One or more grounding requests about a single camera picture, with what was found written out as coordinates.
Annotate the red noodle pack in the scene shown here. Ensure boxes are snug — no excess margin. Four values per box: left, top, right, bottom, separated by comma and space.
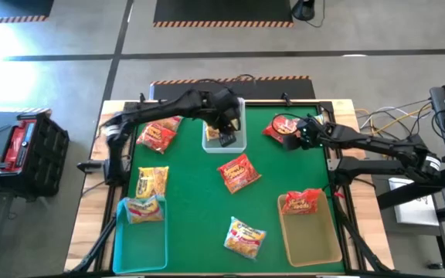
217, 153, 263, 195
136, 122, 178, 155
262, 114, 301, 144
280, 188, 323, 215

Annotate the clear plastic bin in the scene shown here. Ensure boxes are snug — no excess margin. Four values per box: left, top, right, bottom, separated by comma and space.
201, 97, 247, 154

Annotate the black hazard striped floor mat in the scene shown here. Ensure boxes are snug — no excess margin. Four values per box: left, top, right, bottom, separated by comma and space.
0, 0, 56, 24
152, 0, 295, 29
148, 75, 317, 102

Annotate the green table mat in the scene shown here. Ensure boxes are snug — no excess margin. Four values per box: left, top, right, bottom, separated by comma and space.
126, 104, 346, 274

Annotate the tan plastic bin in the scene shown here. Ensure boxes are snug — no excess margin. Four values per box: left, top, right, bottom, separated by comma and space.
277, 189, 344, 268

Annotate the black power brick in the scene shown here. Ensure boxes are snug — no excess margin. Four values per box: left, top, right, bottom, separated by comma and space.
406, 134, 427, 147

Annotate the black diagonal bar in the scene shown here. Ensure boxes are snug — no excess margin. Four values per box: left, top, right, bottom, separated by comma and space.
376, 166, 445, 210

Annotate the black stand base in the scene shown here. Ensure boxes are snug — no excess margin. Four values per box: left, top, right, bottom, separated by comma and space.
290, 0, 316, 22

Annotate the white board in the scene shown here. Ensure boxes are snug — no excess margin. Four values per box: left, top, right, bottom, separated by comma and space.
387, 176, 440, 227

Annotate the teal plastic bin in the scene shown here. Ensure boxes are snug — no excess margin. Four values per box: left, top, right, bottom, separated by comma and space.
112, 195, 169, 274

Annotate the red and black tool case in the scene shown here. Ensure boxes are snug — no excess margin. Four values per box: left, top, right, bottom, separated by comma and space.
0, 111, 71, 198

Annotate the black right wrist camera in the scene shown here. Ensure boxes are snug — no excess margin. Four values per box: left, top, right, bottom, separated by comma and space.
282, 133, 301, 152

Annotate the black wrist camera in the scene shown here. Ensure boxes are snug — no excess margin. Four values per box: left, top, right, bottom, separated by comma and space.
218, 131, 238, 148
282, 133, 301, 152

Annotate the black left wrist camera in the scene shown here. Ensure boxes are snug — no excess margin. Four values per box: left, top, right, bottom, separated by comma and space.
218, 131, 238, 148

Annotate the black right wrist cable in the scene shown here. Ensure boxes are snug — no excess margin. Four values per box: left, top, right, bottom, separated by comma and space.
270, 113, 301, 137

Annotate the white cable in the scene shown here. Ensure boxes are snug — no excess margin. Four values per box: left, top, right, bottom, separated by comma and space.
355, 99, 433, 129

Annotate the yellow cable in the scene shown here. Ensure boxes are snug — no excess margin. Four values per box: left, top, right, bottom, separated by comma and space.
369, 106, 434, 135

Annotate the black frame strut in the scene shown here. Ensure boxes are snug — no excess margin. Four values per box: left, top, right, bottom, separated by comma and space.
70, 215, 117, 273
332, 208, 386, 273

